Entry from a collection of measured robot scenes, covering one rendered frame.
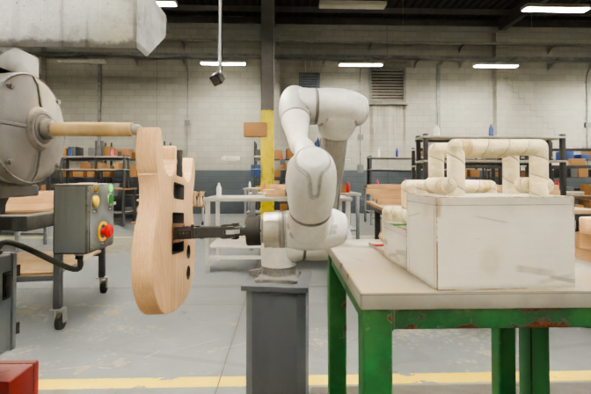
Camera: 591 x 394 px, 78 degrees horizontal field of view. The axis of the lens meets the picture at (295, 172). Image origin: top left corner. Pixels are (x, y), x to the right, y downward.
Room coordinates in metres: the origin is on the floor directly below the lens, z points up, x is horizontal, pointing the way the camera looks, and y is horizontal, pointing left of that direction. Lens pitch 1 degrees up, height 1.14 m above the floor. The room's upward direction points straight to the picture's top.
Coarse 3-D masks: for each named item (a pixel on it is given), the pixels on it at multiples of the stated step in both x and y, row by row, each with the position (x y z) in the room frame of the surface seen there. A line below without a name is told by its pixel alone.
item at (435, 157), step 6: (432, 150) 0.77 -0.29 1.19; (438, 150) 0.77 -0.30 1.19; (432, 156) 0.77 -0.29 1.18; (438, 156) 0.77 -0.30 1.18; (432, 162) 0.77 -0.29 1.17; (438, 162) 0.77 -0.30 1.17; (432, 168) 0.77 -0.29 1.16; (438, 168) 0.77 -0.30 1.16; (432, 174) 0.77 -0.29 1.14; (438, 174) 0.77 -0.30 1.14
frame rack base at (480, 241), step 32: (416, 224) 0.76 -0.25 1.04; (448, 224) 0.67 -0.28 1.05; (480, 224) 0.68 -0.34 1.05; (512, 224) 0.68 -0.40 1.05; (544, 224) 0.69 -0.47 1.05; (416, 256) 0.76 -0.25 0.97; (448, 256) 0.67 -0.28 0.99; (480, 256) 0.68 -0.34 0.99; (512, 256) 0.68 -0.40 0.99; (544, 256) 0.69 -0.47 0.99; (448, 288) 0.67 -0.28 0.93; (480, 288) 0.68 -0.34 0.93; (512, 288) 0.68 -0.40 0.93
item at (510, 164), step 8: (504, 160) 0.79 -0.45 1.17; (512, 160) 0.78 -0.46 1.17; (504, 168) 0.79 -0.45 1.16; (512, 168) 0.78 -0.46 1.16; (504, 176) 0.79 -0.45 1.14; (512, 176) 0.78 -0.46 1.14; (504, 184) 0.79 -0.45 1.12; (512, 184) 0.78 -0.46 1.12; (504, 192) 0.79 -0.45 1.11; (512, 192) 0.78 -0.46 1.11
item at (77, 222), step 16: (64, 192) 1.03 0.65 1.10; (80, 192) 1.03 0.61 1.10; (112, 192) 1.17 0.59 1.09; (64, 208) 1.03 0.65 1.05; (80, 208) 1.03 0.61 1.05; (96, 208) 1.08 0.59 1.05; (112, 208) 1.17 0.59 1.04; (64, 224) 1.03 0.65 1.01; (80, 224) 1.03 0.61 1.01; (96, 224) 1.08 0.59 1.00; (112, 224) 1.18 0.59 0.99; (64, 240) 1.03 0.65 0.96; (80, 240) 1.03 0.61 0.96; (96, 240) 1.08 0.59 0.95; (112, 240) 1.18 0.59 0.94; (48, 256) 1.04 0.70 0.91; (80, 256) 1.07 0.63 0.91
